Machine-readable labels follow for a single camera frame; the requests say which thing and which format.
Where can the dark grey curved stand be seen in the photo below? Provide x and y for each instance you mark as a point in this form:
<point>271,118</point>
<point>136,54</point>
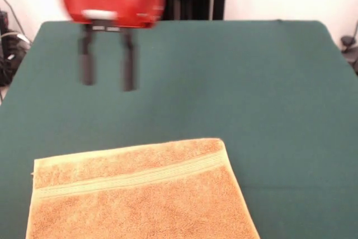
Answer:
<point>347,41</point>

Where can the dark green table cloth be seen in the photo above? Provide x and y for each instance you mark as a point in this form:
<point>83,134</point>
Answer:
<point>223,82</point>

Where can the orange terry towel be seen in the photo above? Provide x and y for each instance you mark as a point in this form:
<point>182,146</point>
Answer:
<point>140,194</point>

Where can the black box with red light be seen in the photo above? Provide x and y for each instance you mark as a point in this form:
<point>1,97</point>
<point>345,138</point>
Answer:
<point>4,20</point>

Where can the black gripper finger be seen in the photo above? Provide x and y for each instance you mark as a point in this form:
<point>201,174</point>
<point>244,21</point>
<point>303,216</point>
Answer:
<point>87,60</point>
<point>128,62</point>

